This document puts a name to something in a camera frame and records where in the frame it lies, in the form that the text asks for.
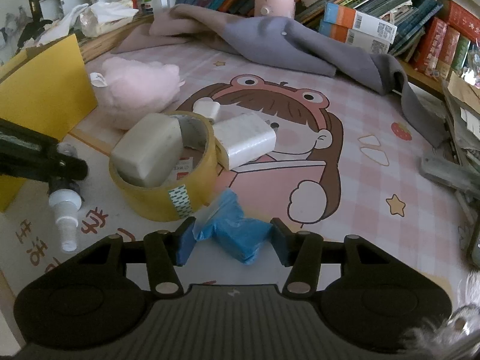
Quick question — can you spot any small white spray bottle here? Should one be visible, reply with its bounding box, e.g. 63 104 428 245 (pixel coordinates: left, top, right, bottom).
48 178 82 253

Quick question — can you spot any grey white rectangular block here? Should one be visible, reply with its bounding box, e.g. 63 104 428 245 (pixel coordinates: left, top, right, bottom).
111 113 184 188

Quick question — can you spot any white power adapter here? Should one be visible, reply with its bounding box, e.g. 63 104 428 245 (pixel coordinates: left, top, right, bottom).
213 113 277 170

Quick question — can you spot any pink plush toy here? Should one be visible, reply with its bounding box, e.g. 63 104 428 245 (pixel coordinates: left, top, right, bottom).
89 57 185 130

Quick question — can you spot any small white charger plug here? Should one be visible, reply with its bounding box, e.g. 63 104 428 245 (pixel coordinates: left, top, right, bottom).
193 97 221 125

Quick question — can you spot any yellow cardboard box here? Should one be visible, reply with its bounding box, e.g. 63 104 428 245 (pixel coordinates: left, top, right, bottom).
1 35 97 211

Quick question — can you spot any red white card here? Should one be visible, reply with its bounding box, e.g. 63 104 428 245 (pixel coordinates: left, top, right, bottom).
164 157 194 185

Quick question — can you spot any pink cartoon table mat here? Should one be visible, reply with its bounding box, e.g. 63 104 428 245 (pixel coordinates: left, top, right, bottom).
1 44 470 303

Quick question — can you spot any wooden chess board box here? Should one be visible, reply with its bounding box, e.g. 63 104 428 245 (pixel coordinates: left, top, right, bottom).
78 15 154 63

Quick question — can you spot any white tissue bag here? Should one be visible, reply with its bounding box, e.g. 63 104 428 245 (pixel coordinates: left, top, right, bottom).
36 0 138 47

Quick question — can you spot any stack of papers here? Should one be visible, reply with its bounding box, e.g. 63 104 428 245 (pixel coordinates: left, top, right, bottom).
420 73 479 224

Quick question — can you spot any grey pink cloth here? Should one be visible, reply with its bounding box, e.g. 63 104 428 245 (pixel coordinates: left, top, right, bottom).
114 4 448 147

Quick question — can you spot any orange white box lower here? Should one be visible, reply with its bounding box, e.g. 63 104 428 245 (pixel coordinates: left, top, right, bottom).
318 19 390 54

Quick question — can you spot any orange white box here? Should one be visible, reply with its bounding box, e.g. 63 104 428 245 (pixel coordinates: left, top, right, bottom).
324 2 397 44
318 19 390 54

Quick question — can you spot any orange white box upper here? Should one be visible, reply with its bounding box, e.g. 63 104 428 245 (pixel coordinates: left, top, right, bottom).
324 2 397 44

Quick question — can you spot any red boxed book set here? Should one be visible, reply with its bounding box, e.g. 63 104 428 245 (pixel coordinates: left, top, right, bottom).
411 0 479 81

